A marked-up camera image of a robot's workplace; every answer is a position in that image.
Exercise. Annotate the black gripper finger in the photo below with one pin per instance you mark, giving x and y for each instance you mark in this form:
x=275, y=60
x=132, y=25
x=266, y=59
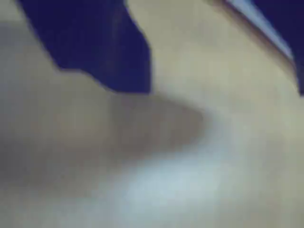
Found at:
x=292, y=23
x=99, y=42

